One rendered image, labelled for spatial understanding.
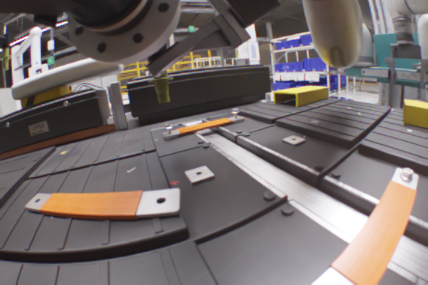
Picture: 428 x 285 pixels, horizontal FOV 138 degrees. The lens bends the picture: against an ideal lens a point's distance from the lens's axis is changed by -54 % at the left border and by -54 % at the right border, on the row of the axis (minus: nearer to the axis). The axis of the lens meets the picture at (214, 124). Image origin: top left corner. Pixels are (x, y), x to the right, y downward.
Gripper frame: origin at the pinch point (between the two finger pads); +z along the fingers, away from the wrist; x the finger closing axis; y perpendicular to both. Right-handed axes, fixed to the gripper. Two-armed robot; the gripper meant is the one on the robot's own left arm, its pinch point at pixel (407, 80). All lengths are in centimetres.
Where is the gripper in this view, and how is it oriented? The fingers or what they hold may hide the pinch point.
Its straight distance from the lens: 81.9
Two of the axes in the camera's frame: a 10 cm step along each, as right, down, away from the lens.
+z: 1.2, 9.6, 2.7
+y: -9.6, 1.8, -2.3
